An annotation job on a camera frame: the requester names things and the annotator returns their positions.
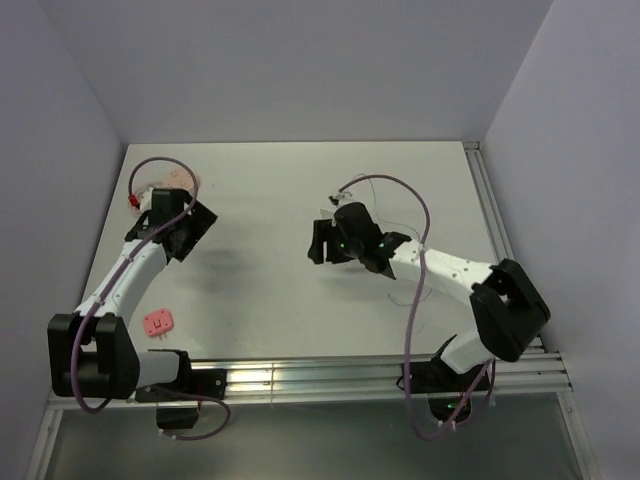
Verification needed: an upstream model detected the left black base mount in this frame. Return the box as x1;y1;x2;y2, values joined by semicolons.
134;368;232;441

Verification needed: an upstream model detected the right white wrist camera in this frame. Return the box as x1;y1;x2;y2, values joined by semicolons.
328;190;353;208

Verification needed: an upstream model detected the aluminium front rail frame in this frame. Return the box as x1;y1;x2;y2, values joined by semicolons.
28;349;581;479

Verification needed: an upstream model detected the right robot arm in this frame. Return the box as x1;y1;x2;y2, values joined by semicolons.
308;202;551;390

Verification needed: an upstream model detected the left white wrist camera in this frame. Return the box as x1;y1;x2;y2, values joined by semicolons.
128;187;154;216

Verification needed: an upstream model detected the aluminium right side rail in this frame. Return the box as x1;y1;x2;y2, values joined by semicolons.
462;142;514;259

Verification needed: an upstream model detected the white flat card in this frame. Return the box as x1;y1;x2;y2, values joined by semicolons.
320;208;334;219

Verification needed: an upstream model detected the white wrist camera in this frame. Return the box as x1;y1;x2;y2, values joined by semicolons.
128;187;154;216
328;190;353;208

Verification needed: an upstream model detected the pink round power strip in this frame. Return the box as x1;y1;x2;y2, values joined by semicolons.
165;168;199;194

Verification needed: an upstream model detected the light blue thin cable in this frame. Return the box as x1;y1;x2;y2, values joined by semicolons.
349;172;436;306

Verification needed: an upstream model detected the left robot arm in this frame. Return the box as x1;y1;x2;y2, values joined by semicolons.
47;188;217;402

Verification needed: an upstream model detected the pink plug adapter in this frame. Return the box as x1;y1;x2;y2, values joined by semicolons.
143;308;174;338

